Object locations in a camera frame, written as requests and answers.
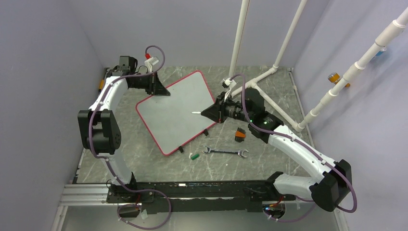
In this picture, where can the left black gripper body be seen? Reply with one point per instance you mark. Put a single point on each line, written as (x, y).
(145, 82)

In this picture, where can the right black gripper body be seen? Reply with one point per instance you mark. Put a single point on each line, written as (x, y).
(229, 108)

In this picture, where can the pink framed whiteboard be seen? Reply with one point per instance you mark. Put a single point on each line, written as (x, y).
(168, 118)

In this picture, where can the green marker cap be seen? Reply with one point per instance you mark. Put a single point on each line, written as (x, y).
(193, 157)

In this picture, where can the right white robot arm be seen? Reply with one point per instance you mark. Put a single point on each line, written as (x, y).
(329, 184)

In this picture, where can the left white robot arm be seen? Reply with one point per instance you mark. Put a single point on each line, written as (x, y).
(99, 130)

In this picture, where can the silver open end wrench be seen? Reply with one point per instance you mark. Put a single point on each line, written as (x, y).
(239, 153)

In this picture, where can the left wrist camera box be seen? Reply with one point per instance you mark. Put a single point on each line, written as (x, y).
(150, 62)

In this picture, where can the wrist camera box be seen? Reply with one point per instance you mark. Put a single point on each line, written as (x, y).
(228, 84)
(150, 62)

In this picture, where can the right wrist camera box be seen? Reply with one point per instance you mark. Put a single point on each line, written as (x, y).
(228, 84)

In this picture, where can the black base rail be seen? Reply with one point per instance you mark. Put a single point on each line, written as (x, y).
(200, 196)

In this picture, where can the orange wall knob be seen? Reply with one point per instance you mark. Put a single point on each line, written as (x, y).
(334, 78)

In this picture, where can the blue wall knob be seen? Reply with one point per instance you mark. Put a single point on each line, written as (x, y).
(381, 51)

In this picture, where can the white pvc pipe frame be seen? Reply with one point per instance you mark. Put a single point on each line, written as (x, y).
(343, 36)

